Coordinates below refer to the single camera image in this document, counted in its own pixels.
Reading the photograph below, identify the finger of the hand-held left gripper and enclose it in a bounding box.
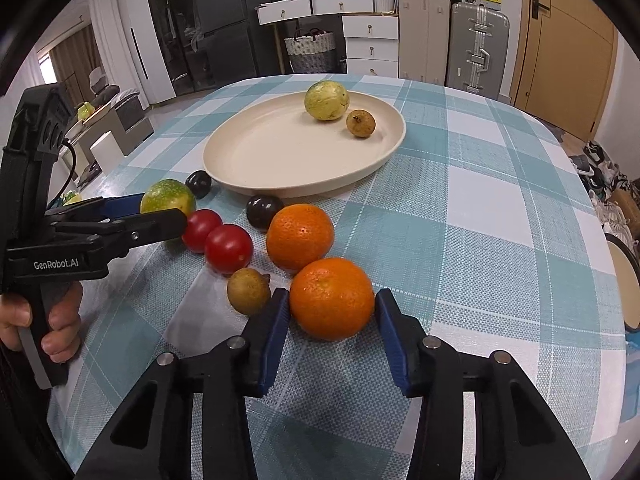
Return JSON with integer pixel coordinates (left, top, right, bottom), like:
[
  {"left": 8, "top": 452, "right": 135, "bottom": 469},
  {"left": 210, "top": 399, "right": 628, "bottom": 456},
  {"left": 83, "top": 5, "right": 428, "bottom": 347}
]
[
  {"left": 55, "top": 208, "right": 189, "bottom": 261},
  {"left": 47, "top": 193, "right": 147, "bottom": 224}
]

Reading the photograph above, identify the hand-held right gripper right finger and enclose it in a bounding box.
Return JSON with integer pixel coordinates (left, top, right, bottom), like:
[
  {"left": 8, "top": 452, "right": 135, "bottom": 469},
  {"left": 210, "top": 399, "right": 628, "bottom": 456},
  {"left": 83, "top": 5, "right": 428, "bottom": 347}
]
[{"left": 374, "top": 288, "right": 591, "bottom": 480}]

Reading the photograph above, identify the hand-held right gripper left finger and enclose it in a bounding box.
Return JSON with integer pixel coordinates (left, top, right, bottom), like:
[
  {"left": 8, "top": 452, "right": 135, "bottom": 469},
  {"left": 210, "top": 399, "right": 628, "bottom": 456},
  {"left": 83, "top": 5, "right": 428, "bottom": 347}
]
[{"left": 75, "top": 288, "right": 291, "bottom": 480}]

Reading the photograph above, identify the yellow-green citrus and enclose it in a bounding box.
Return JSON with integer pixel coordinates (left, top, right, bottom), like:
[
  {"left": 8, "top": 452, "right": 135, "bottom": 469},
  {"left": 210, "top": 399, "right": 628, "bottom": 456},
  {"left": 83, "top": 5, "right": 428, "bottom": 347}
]
[
  {"left": 304, "top": 81, "right": 350, "bottom": 122},
  {"left": 140, "top": 179, "right": 197, "bottom": 218}
]

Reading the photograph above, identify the red tomato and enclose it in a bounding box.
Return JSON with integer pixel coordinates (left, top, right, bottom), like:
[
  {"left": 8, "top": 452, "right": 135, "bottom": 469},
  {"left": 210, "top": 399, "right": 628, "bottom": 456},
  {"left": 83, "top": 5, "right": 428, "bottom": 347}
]
[
  {"left": 204, "top": 224, "right": 254, "bottom": 276},
  {"left": 181, "top": 209, "right": 224, "bottom": 254}
]

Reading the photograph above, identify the small brown longan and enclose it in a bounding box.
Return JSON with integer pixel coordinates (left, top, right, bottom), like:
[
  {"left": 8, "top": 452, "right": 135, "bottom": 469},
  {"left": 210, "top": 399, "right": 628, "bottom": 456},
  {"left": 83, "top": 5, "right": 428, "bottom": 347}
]
[
  {"left": 226, "top": 267, "right": 272, "bottom": 317},
  {"left": 346, "top": 109, "right": 377, "bottom": 138}
]

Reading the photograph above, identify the dark purple plum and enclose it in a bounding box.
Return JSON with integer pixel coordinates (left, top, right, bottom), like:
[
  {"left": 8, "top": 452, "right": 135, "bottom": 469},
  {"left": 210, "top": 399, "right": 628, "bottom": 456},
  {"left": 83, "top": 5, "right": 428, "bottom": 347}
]
[
  {"left": 185, "top": 170, "right": 213, "bottom": 199},
  {"left": 245, "top": 193, "right": 285, "bottom": 232}
]

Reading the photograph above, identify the orange mandarin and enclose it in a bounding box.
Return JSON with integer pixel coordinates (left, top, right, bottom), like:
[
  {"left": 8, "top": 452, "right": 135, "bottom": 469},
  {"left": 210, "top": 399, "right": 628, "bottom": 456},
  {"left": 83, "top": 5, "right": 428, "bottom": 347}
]
[
  {"left": 289, "top": 257, "right": 376, "bottom": 341},
  {"left": 266, "top": 203, "right": 335, "bottom": 273}
]

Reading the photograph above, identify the cream round plate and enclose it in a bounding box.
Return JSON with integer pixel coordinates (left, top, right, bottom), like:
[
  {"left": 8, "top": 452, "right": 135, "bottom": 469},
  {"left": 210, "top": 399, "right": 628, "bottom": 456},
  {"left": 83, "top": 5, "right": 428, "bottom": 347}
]
[{"left": 202, "top": 91, "right": 407, "bottom": 199}]

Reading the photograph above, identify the person's left hand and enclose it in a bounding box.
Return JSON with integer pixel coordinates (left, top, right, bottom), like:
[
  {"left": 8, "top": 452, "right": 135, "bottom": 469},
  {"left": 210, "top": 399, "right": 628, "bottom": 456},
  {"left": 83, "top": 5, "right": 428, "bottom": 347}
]
[{"left": 0, "top": 282, "right": 84, "bottom": 361}]

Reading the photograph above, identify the white stool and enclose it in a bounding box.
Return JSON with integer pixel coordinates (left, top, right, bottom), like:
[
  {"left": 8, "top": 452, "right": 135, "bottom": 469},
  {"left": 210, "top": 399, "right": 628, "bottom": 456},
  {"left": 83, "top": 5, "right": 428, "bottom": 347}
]
[{"left": 90, "top": 130, "right": 127, "bottom": 172}]

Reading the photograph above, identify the brown curtain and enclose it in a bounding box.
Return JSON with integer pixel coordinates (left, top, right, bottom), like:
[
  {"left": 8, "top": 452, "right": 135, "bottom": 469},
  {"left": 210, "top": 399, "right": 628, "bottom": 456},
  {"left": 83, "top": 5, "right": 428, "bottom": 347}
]
[{"left": 37, "top": 24, "right": 102, "bottom": 107}]

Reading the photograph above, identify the black refrigerator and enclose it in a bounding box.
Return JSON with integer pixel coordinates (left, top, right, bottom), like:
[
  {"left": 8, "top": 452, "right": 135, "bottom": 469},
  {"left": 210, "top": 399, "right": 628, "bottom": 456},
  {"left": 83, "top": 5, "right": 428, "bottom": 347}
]
[{"left": 142, "top": 0, "right": 291, "bottom": 98}]

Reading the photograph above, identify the woven two-tone basket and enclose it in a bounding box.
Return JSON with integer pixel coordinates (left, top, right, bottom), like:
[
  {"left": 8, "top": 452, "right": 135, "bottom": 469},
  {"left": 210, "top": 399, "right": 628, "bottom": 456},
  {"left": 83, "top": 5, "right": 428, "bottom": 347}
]
[{"left": 284, "top": 29, "right": 337, "bottom": 74}]

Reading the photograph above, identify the round cream disc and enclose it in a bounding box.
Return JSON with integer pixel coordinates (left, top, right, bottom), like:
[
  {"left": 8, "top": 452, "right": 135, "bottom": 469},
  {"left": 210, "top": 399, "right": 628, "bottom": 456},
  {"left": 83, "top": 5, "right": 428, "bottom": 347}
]
[{"left": 604, "top": 232, "right": 640, "bottom": 332}]

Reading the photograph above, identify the pile of sneakers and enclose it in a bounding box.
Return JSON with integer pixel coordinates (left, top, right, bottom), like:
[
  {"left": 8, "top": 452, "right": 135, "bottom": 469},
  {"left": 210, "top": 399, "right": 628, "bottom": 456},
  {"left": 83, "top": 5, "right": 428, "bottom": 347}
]
[{"left": 569, "top": 139, "right": 640, "bottom": 206}]

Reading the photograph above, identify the white drawer dresser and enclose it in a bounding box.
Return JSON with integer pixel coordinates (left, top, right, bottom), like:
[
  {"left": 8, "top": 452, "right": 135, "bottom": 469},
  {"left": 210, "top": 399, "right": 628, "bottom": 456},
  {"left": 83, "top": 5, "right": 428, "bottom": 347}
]
[{"left": 256, "top": 0, "right": 401, "bottom": 79}]

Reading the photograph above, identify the silver suitcase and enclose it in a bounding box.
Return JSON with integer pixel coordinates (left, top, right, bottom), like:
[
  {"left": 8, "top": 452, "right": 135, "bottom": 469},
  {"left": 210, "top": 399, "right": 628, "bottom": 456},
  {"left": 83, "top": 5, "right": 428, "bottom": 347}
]
[{"left": 446, "top": 2, "right": 511, "bottom": 99}]

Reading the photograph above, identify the beige suitcase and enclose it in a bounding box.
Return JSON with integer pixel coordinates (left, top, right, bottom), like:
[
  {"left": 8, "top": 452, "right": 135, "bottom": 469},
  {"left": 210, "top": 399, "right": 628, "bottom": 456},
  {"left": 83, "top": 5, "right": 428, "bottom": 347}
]
[{"left": 398, "top": 0, "right": 452, "bottom": 84}]

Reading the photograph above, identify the wooden door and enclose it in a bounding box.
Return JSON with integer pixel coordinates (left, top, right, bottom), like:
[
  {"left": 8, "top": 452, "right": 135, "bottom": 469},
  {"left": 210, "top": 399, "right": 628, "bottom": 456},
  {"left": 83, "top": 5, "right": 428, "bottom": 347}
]
[{"left": 509, "top": 0, "right": 619, "bottom": 144}]

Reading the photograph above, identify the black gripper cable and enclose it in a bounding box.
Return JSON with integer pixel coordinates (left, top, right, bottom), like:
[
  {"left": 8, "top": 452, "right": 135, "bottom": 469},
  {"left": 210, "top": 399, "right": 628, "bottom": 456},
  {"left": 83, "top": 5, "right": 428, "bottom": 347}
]
[{"left": 60, "top": 138, "right": 77, "bottom": 197}]

